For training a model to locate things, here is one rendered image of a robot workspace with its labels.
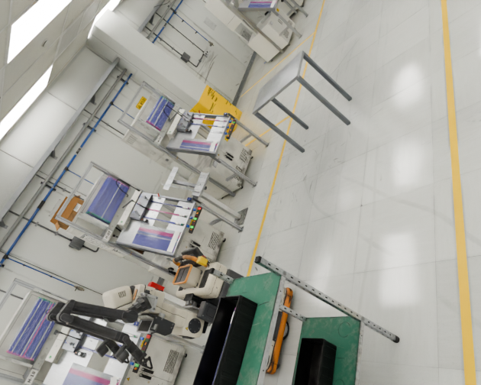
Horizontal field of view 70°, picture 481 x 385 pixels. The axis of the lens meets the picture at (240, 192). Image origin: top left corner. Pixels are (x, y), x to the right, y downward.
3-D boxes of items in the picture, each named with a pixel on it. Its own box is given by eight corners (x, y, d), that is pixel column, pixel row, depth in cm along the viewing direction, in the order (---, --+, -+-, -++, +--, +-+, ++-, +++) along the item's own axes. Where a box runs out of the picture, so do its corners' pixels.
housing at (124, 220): (145, 196, 427) (141, 190, 415) (127, 231, 401) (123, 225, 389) (140, 195, 428) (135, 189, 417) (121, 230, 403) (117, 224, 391)
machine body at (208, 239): (228, 235, 458) (189, 212, 434) (211, 286, 421) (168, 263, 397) (204, 244, 507) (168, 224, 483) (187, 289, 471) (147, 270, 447)
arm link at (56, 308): (54, 299, 230) (52, 299, 238) (46, 320, 225) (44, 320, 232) (119, 312, 252) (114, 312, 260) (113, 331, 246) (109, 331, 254)
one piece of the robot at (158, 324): (162, 317, 266) (137, 306, 258) (178, 318, 245) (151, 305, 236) (153, 339, 258) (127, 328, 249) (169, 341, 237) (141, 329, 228)
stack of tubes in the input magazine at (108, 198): (130, 186, 413) (109, 175, 402) (110, 223, 386) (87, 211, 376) (126, 189, 422) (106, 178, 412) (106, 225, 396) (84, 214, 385)
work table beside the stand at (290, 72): (350, 124, 365) (296, 75, 334) (301, 153, 415) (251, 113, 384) (352, 97, 392) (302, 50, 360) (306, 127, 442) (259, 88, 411)
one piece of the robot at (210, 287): (240, 296, 328) (166, 257, 295) (279, 292, 286) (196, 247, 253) (230, 331, 311) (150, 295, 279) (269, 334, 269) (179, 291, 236)
